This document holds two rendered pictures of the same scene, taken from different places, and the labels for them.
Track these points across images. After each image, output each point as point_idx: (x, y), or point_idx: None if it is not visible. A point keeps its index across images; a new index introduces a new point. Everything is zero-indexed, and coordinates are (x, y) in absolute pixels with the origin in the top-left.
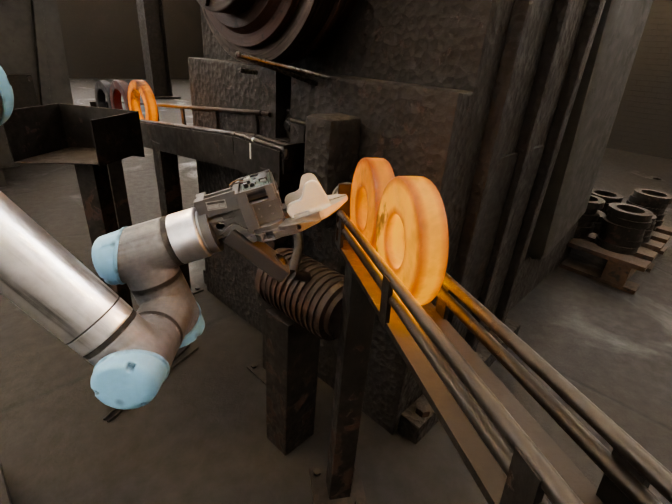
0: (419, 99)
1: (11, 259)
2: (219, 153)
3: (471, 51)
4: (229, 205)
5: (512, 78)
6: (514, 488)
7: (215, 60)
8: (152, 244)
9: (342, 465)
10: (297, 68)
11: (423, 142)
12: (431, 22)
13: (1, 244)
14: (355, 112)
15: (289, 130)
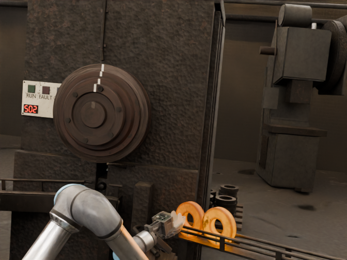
0: (180, 174)
1: (140, 253)
2: None
3: (195, 157)
4: (158, 227)
5: (206, 162)
6: (277, 257)
7: (43, 153)
8: (140, 246)
9: None
10: (125, 164)
11: (184, 190)
12: (177, 146)
13: (138, 248)
14: (148, 180)
15: (103, 189)
